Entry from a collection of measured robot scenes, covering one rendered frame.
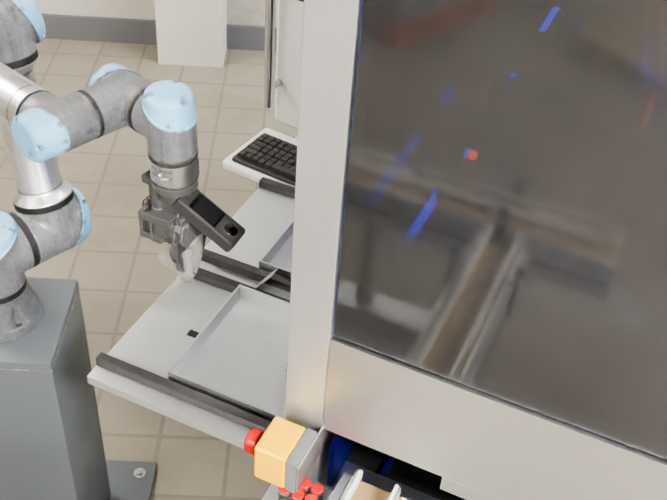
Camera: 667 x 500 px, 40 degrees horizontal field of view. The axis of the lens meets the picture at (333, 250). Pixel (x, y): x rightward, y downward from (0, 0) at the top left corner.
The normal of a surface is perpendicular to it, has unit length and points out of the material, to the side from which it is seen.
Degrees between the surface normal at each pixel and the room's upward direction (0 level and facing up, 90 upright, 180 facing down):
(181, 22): 90
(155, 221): 91
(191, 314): 0
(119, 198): 0
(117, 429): 0
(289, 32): 90
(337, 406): 90
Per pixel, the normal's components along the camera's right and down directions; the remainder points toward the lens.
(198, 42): 0.00, 0.65
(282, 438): 0.07, -0.77
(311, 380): -0.41, 0.57
